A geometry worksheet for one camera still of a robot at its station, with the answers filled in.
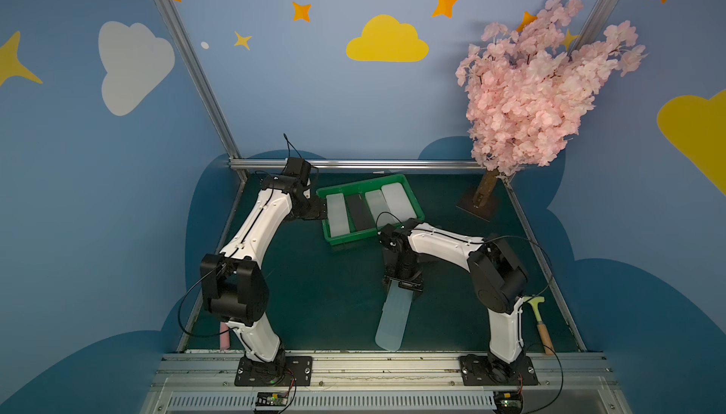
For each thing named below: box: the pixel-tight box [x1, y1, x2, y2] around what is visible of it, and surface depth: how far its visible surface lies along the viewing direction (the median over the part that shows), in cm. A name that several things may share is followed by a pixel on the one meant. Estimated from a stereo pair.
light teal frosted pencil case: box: [375, 278, 415, 351], surface depth 83 cm
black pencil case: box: [345, 192, 376, 231], surface depth 113 cm
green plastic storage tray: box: [315, 173, 426, 246], surface depth 112 cm
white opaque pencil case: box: [380, 182, 418, 225], surface depth 114 cm
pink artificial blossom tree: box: [455, 0, 647, 208], surface depth 69 cm
